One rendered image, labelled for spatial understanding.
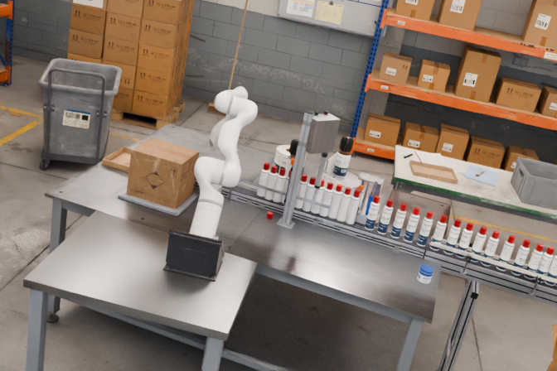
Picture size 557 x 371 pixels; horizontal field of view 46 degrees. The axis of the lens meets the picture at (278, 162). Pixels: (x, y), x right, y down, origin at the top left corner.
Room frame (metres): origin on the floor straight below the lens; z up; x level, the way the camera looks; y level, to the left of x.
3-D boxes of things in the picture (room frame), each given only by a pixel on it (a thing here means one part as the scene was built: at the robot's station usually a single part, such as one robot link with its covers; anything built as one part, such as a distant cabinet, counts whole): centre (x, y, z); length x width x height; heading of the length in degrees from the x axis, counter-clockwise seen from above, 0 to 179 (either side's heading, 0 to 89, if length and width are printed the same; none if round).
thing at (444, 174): (4.75, -1.16, 0.82); 0.34 x 0.24 x 0.03; 90
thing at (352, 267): (3.65, 0.00, 0.82); 2.10 x 1.50 x 0.02; 77
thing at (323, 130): (3.41, -0.19, 1.38); 0.17 x 0.10 x 0.19; 132
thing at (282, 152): (4.02, -0.07, 0.95); 0.20 x 0.20 x 0.14
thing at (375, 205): (3.41, -0.58, 0.98); 0.05 x 0.05 x 0.20
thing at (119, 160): (3.75, 0.87, 0.85); 0.30 x 0.26 x 0.04; 77
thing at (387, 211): (3.39, -0.65, 0.98); 0.05 x 0.05 x 0.20
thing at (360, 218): (3.51, -0.53, 1.01); 0.14 x 0.13 x 0.26; 77
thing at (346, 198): (3.45, -0.41, 0.98); 0.05 x 0.05 x 0.20
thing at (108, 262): (2.76, 0.47, 0.81); 0.90 x 0.90 x 0.04; 84
